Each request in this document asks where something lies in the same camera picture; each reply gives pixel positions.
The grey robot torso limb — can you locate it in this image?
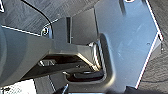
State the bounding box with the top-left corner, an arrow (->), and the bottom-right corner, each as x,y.
0,24 -> 118,84

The thin black base cable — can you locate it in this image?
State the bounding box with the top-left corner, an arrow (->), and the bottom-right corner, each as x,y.
19,0 -> 54,34

